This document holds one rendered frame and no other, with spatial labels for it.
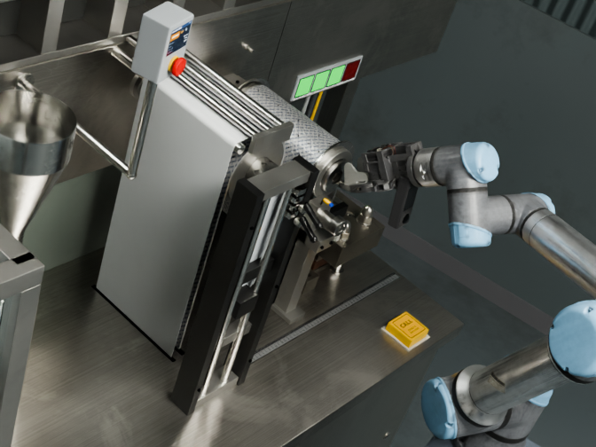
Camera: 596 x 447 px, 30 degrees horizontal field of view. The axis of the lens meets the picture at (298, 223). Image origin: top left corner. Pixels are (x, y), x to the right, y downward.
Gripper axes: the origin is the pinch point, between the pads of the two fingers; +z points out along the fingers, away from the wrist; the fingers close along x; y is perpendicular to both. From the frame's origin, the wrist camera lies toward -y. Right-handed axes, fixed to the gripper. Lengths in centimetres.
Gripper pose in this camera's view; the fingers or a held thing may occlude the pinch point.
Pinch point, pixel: (347, 186)
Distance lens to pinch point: 228.4
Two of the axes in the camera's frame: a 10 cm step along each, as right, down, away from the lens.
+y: -2.5, -9.5, -1.8
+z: -7.2, 0.5, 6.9
